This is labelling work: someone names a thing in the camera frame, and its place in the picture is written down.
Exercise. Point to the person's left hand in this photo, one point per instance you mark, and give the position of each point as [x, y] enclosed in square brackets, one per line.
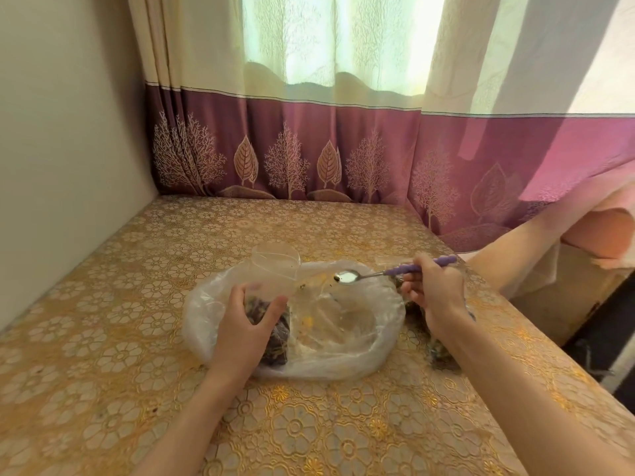
[238, 342]

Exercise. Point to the person's right hand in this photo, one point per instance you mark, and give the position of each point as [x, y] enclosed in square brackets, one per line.
[441, 297]

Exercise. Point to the person's left thumb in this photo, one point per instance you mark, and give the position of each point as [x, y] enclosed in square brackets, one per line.
[272, 312]

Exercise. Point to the person's right forearm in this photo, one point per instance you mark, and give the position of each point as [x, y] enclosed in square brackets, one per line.
[511, 406]

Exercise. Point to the person's left forearm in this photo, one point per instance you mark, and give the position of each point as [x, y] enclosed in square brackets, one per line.
[183, 426]

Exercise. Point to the large translucent plastic bag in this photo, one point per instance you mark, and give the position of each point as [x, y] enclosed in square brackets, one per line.
[342, 337]

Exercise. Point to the gold floral tablecloth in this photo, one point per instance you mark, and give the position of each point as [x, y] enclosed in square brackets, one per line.
[124, 302]

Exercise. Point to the cream and purple tree-print curtain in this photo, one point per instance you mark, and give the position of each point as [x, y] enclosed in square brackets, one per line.
[297, 143]
[506, 153]

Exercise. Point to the white sheer curtain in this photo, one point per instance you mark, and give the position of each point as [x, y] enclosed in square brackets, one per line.
[337, 39]

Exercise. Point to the beige cloth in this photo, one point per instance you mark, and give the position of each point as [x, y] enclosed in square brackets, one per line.
[560, 297]

